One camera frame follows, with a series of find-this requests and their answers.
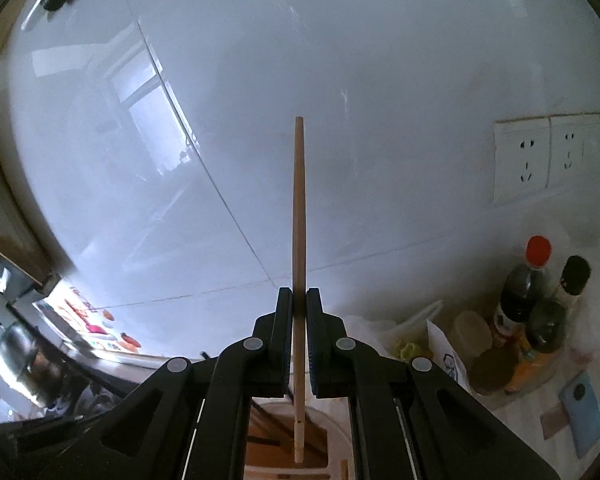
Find white orange paper packet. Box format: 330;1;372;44
427;321;470;392

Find white plastic bag left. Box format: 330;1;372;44
343;300;443;361

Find beige round utensil holder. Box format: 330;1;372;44
244;398;356;479

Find jar with brown lid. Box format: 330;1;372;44
449;311;517;396

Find black gas stove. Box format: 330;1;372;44
28;353;137;418

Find small brown card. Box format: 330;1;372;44
540;403;569;440

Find metal pot on stove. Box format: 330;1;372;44
0;322;62;408

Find soy sauce bottle black cap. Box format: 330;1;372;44
504;254;592;395

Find red cap dark bottle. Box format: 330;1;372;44
490;235;553;348

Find blue smartphone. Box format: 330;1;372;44
558;370;600;458

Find clear plastic bag red contents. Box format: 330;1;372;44
567;237;600;366

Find range hood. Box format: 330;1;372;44
0;226;60;301

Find colourful wall stickers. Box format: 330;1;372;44
44;281;142;354

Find white wall socket left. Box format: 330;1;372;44
493;118;550;203

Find white wall socket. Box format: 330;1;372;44
547;113;600;188
493;118;550;203

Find white wall socket middle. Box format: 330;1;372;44
547;113;600;188

